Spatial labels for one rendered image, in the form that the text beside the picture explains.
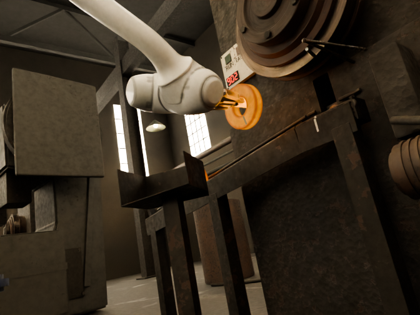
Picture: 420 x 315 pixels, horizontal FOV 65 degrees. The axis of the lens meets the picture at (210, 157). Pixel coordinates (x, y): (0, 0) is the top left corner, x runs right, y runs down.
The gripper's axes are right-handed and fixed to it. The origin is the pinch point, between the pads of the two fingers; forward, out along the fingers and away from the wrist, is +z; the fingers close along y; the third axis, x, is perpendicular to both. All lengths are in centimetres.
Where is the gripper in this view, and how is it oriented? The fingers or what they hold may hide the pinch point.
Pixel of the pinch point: (241, 102)
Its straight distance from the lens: 115.4
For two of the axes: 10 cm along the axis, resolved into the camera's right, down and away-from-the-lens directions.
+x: -2.3, -9.5, 2.3
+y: 6.0, -3.2, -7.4
